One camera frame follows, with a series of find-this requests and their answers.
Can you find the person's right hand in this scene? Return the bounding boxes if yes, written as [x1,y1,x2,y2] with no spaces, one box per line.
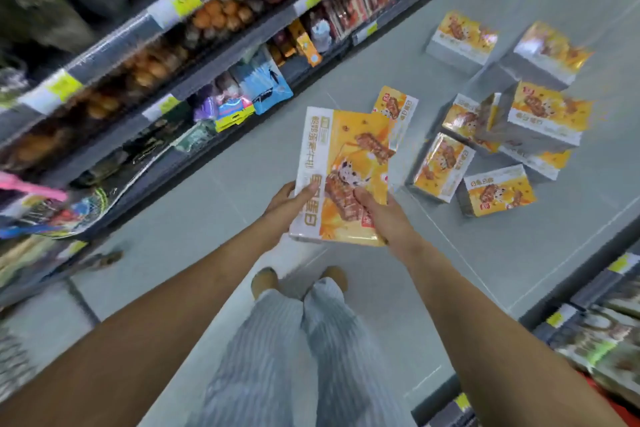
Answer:
[352,186,427,265]

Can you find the person's left hand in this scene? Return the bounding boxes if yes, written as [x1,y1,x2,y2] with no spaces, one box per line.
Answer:
[260,181,321,248]

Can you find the orange yellow snack carton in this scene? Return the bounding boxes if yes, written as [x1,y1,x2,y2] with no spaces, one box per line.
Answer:
[289,106,396,248]

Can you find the person's right forearm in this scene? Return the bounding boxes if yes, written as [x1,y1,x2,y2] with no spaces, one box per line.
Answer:
[399,242,628,427]

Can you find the person's left forearm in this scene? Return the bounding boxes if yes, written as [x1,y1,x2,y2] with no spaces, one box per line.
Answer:
[0,221,282,427]

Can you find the tan right shoe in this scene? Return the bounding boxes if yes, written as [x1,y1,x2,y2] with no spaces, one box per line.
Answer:
[319,266,349,293]

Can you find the tan shoe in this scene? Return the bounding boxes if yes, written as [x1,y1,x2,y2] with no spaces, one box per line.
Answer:
[319,266,349,293]
[250,267,281,300]

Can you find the tan left shoe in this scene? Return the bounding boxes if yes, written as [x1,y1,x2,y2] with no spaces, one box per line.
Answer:
[250,267,281,300]

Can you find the purple and yellow snack packet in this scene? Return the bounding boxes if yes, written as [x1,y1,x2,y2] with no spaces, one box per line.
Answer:
[193,72,256,133]

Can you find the blue snack packet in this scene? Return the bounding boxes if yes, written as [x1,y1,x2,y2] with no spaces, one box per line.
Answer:
[230,46,295,116]

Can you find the small orange snack packet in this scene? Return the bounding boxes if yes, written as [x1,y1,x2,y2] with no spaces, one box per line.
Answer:
[288,18,324,68]

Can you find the long grey store shelf unit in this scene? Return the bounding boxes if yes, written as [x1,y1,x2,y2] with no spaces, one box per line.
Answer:
[0,0,512,313]

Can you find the striped grey trousers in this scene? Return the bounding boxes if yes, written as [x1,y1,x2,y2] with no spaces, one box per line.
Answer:
[186,278,417,427]

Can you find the group of orange snack boxes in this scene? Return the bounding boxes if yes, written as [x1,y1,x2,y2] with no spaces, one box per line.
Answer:
[372,10,595,218]

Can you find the bag of round orange buns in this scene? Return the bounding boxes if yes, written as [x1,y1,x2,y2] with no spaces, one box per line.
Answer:
[184,0,257,43]

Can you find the bags of brown bread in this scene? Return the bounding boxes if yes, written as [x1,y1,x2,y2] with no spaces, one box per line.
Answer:
[79,40,187,120]

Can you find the grey store shelf with green packets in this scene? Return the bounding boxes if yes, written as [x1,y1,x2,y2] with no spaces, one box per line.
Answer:
[411,236,640,427]

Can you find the row of shelf price labels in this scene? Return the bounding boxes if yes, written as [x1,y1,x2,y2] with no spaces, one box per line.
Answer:
[17,0,487,123]

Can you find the colourful printed packets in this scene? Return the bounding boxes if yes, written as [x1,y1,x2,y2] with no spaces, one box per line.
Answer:
[0,188,109,241]

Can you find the pink plastic item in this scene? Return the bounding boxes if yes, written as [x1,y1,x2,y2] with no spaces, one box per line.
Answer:
[0,171,69,203]

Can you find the green and dark snack packets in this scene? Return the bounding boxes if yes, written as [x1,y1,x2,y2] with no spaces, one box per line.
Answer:
[549,281,640,408]

